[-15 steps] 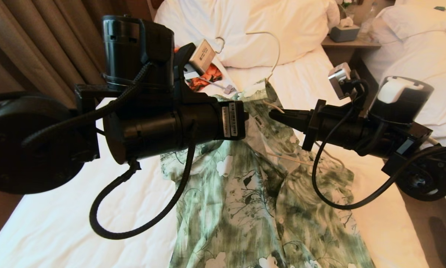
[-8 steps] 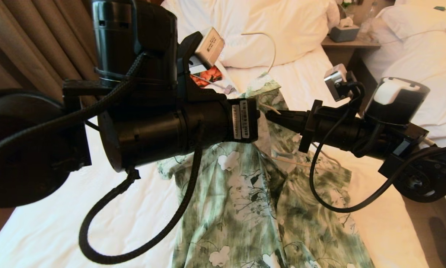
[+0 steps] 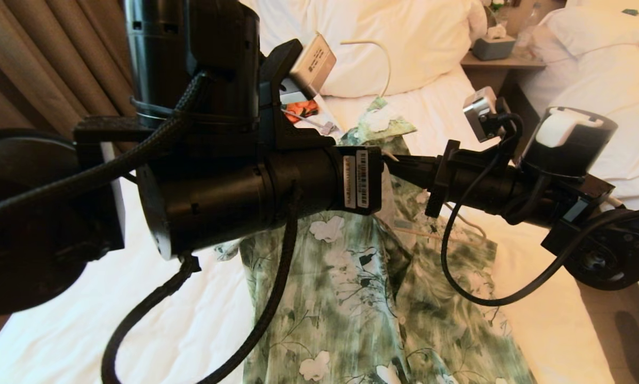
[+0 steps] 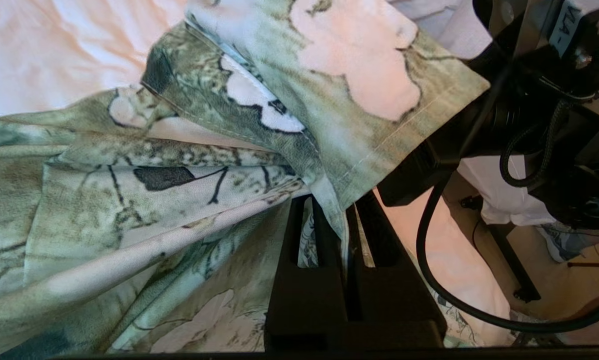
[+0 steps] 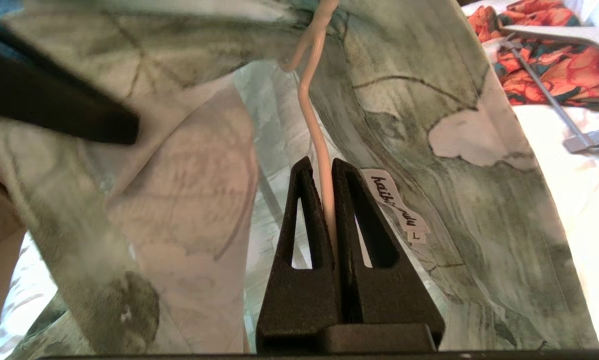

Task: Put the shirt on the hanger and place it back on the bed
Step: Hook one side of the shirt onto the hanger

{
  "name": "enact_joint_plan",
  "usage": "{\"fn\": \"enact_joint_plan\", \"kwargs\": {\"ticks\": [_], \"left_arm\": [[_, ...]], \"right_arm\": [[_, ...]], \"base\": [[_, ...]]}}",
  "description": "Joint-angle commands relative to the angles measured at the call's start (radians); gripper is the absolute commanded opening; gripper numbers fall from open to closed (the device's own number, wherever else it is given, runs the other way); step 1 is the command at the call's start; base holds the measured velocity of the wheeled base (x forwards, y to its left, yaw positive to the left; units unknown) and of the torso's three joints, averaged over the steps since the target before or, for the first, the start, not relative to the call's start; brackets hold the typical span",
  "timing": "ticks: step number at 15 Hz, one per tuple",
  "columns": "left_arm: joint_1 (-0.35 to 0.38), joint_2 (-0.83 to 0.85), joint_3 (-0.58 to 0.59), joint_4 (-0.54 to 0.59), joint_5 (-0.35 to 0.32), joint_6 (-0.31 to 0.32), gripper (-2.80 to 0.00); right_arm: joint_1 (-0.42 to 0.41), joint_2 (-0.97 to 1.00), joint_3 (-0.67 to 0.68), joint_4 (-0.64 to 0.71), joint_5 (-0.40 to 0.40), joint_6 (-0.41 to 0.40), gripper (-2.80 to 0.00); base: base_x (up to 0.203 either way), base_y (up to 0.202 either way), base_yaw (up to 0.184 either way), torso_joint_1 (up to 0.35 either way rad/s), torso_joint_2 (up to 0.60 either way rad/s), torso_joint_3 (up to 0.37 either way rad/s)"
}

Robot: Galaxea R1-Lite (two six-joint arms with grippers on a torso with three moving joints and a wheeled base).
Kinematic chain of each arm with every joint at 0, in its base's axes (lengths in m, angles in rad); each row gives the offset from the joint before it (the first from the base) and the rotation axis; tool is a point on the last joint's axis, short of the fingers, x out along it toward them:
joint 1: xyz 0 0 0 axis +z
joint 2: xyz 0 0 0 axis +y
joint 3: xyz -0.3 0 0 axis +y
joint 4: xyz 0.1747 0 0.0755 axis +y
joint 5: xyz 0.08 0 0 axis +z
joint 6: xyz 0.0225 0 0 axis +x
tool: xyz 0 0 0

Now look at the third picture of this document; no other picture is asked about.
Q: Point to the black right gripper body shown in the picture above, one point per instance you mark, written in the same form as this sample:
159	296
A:
479	181

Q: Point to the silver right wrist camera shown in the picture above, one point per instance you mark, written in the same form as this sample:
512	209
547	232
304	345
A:
479	112

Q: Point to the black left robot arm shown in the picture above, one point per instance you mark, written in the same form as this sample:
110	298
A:
31	224

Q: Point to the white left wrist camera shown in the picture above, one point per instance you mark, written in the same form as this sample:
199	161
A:
311	66

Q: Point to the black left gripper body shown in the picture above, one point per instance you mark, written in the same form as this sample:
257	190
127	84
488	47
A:
319	181

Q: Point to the orange floral garment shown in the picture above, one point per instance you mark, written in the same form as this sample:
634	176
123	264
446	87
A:
303	109

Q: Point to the white flowers in vase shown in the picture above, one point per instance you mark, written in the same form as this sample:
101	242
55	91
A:
494	5

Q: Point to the grey tissue box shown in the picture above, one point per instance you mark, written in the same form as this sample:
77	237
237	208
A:
493	49

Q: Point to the large white pillow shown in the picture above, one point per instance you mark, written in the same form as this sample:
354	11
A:
421	42

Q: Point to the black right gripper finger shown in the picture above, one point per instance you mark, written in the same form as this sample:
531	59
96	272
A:
423	177
415	162

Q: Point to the wooden nightstand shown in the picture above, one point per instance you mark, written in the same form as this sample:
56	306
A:
506	66

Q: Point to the clear plastic bottle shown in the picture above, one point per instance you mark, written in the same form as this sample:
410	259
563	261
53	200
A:
527	31

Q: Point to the white duvet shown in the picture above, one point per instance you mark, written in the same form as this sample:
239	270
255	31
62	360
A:
618	69

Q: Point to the small green card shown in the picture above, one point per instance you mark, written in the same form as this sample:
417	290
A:
629	12

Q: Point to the white clip hanger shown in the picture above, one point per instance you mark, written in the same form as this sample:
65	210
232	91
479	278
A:
328	128

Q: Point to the green floral shirt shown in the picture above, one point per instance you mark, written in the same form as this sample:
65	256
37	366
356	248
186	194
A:
341	298

